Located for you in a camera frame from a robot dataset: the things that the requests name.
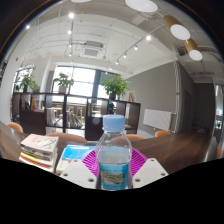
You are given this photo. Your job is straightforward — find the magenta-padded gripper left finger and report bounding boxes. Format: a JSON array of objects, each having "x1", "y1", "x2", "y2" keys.
[{"x1": 59, "y1": 148, "x2": 100, "y2": 190}]

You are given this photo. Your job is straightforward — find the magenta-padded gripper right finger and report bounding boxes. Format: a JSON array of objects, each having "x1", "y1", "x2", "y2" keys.
[{"x1": 129, "y1": 147, "x2": 169, "y2": 190}]

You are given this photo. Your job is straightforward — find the clear blue-capped water bottle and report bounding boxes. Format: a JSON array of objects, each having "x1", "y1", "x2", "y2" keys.
[{"x1": 94, "y1": 114, "x2": 133, "y2": 192}]

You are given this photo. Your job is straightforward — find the blue-covered large book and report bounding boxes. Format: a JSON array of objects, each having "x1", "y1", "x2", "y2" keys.
[{"x1": 55, "y1": 144, "x2": 98, "y2": 175}]

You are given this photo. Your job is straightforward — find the orange chairs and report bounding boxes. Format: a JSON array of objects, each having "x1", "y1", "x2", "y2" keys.
[{"x1": 7, "y1": 121, "x2": 224, "y2": 159}]

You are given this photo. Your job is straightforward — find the yellow-spined book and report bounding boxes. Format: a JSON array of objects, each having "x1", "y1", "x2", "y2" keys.
[{"x1": 20, "y1": 151, "x2": 56, "y2": 163}]

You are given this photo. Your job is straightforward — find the dark low shelf unit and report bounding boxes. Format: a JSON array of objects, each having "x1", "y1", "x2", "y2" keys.
[{"x1": 11, "y1": 92, "x2": 142, "y2": 141}]

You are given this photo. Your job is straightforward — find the green potted plant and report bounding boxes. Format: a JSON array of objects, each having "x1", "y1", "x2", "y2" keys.
[
  {"x1": 53, "y1": 72, "x2": 75, "y2": 94},
  {"x1": 18, "y1": 72, "x2": 38, "y2": 94},
  {"x1": 100, "y1": 74, "x2": 130, "y2": 100}
]

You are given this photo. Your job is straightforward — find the ceiling air conditioner unit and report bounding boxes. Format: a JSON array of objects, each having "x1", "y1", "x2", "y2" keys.
[{"x1": 80, "y1": 40, "x2": 104, "y2": 58}]

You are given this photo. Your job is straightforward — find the round white ceiling lamps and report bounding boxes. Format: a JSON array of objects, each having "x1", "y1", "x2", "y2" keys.
[{"x1": 70, "y1": 0, "x2": 204, "y2": 62}]

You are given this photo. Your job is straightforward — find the ceiling track spotlights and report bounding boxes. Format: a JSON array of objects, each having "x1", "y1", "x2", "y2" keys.
[{"x1": 24, "y1": 12, "x2": 153, "y2": 66}]

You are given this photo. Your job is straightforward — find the white wall radiator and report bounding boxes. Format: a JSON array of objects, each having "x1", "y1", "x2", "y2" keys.
[{"x1": 143, "y1": 108, "x2": 173, "y2": 132}]

